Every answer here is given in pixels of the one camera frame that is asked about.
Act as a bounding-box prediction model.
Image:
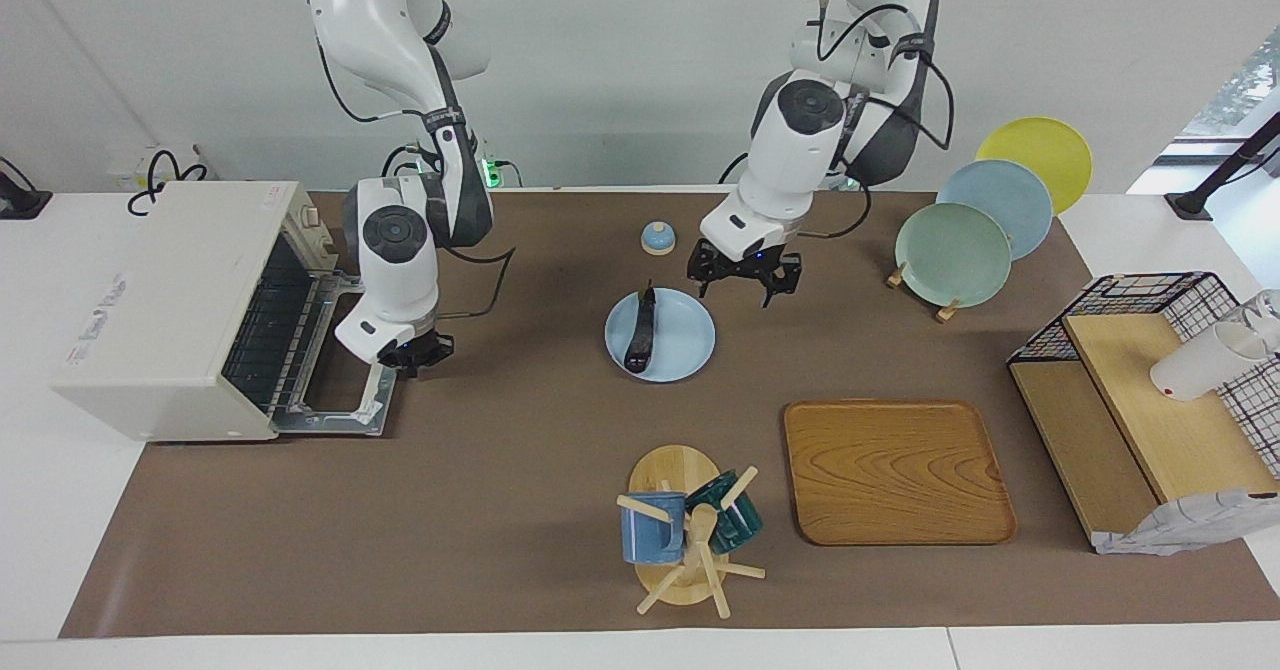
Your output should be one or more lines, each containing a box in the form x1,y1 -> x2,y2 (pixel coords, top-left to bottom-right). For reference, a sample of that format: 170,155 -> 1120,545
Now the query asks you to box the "light blue serving plate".
604,288 -> 717,383

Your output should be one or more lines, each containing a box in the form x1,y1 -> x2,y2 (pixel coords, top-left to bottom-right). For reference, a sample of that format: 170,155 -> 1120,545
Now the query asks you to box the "dark purple eggplant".
624,282 -> 658,374

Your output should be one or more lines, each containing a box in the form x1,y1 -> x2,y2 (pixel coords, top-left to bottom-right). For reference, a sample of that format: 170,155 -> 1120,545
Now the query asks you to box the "white toaster oven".
52,182 -> 396,443

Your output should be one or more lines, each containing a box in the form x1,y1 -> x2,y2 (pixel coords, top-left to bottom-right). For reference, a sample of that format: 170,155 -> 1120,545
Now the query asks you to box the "brown table mat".
58,190 -> 1280,639

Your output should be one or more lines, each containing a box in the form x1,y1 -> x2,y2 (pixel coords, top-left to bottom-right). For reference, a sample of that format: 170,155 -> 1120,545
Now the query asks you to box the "wooden plate rack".
886,262 -> 961,324

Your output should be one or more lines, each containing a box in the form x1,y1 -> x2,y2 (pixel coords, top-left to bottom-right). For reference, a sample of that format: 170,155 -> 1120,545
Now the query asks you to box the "pale green plate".
894,202 -> 1014,309

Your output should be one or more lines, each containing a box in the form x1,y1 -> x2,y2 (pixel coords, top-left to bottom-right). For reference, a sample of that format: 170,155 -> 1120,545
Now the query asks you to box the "wooden mug tree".
616,444 -> 767,619

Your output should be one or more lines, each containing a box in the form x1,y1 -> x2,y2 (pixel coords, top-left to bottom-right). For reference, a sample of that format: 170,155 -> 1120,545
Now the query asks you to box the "wooden serving tray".
783,399 -> 1018,547

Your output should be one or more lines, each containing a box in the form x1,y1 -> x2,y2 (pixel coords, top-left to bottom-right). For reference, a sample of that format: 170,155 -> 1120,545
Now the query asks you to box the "dark green mug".
684,470 -> 764,555

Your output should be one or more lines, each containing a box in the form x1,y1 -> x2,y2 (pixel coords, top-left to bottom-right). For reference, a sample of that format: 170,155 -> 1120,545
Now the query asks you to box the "light blue racked plate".
936,159 -> 1054,261

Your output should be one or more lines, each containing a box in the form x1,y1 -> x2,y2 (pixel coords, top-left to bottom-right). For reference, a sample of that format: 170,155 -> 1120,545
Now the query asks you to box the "blue mug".
620,491 -> 689,565

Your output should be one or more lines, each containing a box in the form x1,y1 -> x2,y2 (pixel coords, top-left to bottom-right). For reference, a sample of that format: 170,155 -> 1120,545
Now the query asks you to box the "yellow plate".
975,117 -> 1093,216

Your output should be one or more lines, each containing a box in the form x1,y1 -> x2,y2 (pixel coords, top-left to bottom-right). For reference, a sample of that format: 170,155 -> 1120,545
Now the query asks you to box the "wooden stepped shelf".
1008,312 -> 1280,551

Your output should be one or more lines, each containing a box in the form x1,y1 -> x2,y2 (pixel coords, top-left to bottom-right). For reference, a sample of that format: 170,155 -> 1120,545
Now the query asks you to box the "black clamp device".
0,155 -> 53,221

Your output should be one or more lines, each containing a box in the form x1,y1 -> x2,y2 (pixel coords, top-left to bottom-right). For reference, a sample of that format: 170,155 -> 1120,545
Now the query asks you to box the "black stand pole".
1165,110 -> 1280,221

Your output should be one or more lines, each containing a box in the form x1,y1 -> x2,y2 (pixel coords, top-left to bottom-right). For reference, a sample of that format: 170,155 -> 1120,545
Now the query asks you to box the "white cup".
1149,322 -> 1271,403

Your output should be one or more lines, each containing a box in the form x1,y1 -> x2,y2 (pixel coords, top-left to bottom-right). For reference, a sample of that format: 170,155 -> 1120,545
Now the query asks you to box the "grey patterned cloth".
1093,488 -> 1280,556

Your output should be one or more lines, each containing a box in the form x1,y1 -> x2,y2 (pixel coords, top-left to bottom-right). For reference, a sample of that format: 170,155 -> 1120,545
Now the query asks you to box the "clear glass cup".
1228,290 -> 1280,356

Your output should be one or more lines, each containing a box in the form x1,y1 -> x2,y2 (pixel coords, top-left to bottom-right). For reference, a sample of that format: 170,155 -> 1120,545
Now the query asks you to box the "window with outdoor view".
1180,25 -> 1280,141

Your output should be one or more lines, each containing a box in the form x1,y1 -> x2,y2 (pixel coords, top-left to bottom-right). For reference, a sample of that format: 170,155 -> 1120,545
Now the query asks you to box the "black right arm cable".
315,35 -> 517,323

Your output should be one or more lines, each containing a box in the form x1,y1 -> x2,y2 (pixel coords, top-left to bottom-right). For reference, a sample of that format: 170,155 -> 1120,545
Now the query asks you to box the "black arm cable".
815,0 -> 957,151
315,35 -> 517,323

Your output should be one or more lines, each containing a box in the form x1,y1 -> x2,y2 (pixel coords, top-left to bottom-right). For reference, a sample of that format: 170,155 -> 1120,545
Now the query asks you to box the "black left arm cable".
815,0 -> 957,151

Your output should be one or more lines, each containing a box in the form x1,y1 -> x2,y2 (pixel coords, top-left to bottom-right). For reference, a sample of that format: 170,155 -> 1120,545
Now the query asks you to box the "black oven power cable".
127,148 -> 209,217

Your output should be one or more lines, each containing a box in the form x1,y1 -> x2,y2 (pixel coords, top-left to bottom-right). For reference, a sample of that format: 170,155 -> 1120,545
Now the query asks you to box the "black wire basket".
1007,271 -> 1280,481

